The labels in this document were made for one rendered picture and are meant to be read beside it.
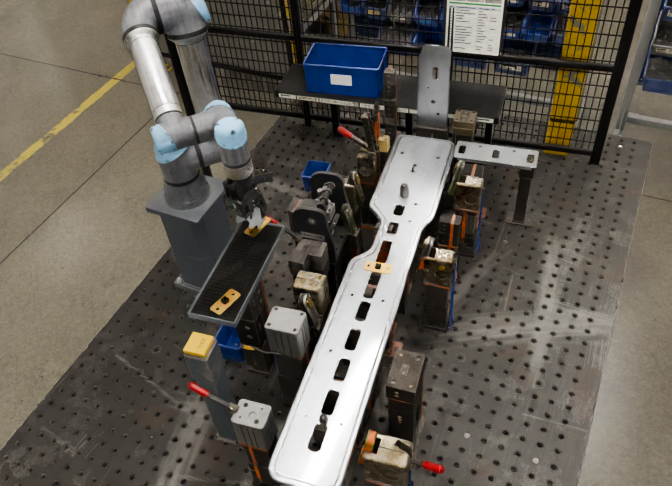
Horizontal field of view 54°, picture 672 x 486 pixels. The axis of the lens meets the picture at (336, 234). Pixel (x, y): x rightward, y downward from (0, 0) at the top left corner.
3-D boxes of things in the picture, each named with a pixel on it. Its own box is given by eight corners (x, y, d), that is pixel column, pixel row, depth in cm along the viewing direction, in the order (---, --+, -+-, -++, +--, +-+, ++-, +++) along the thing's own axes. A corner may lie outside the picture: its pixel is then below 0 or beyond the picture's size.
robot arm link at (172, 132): (103, -8, 179) (154, 142, 164) (143, -18, 182) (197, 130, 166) (113, 21, 190) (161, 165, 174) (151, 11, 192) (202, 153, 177)
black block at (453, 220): (459, 288, 234) (465, 229, 213) (429, 282, 237) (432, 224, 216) (463, 271, 240) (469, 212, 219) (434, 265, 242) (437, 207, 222)
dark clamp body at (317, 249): (336, 339, 223) (326, 263, 196) (299, 331, 226) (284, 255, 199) (345, 314, 230) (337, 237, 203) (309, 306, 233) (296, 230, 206)
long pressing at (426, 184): (348, 503, 155) (348, 500, 154) (259, 477, 161) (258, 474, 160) (457, 142, 245) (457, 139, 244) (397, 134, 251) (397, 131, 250)
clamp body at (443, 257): (451, 337, 220) (456, 268, 195) (414, 330, 223) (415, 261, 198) (456, 316, 226) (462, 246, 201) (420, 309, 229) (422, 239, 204)
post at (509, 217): (532, 227, 252) (543, 168, 231) (502, 222, 255) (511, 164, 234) (534, 216, 256) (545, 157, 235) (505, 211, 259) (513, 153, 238)
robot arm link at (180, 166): (158, 166, 214) (146, 132, 205) (199, 154, 217) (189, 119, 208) (165, 188, 206) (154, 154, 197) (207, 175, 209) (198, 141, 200)
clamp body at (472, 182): (477, 263, 242) (485, 192, 217) (445, 257, 245) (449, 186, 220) (481, 245, 248) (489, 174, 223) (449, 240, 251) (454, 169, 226)
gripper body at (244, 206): (225, 212, 182) (216, 179, 173) (244, 193, 187) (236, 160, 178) (247, 221, 179) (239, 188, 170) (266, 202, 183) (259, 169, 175)
